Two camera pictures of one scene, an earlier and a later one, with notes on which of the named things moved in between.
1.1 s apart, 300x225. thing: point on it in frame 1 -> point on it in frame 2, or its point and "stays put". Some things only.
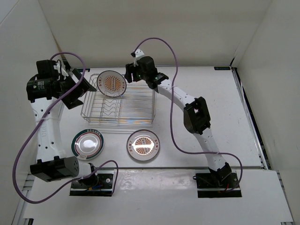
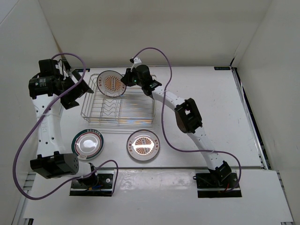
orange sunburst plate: (142, 145) stays put
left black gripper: (73, 101) stays put
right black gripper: (129, 69) -> (127, 78)
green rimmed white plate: (87, 144) stays put
